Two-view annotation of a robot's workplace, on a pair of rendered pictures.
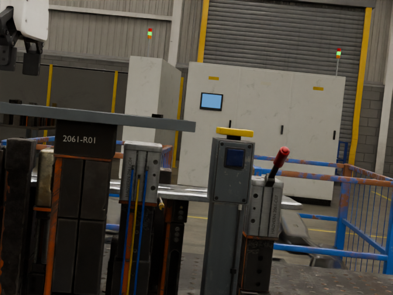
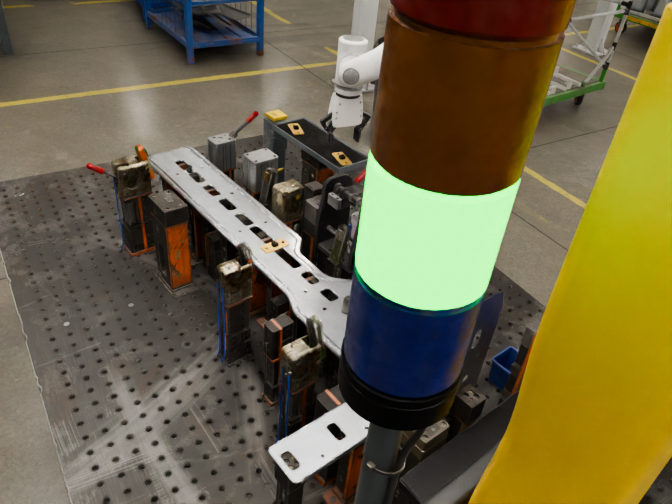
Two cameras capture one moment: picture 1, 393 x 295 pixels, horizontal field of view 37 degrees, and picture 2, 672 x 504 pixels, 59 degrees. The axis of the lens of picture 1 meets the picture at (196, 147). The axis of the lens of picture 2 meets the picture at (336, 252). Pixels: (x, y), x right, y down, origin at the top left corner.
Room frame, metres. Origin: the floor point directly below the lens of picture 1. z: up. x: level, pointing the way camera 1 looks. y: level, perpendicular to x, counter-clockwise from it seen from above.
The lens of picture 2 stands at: (2.07, 1.70, 2.05)
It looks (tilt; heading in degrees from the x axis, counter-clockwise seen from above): 36 degrees down; 233
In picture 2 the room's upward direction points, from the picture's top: 6 degrees clockwise
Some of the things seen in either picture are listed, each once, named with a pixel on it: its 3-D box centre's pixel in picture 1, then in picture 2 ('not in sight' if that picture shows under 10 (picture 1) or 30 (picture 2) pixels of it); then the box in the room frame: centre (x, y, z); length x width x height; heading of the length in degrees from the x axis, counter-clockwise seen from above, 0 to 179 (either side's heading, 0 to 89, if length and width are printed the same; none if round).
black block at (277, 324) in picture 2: not in sight; (277, 362); (1.50, 0.74, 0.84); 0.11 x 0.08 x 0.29; 5
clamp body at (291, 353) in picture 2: not in sight; (297, 394); (1.52, 0.88, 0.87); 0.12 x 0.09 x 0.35; 5
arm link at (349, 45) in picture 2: not in sight; (351, 61); (1.04, 0.33, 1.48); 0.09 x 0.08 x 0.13; 55
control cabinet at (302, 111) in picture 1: (260, 119); not in sight; (9.31, -0.96, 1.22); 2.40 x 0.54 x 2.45; 89
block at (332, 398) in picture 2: not in sight; (334, 434); (1.49, 1.01, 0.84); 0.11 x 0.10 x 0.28; 5
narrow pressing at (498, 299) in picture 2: not in sight; (470, 357); (1.30, 1.18, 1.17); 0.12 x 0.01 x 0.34; 5
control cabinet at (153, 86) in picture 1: (153, 109); not in sight; (10.29, 0.81, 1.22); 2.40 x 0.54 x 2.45; 175
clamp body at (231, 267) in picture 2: not in sight; (235, 311); (1.52, 0.53, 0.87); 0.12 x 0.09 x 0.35; 5
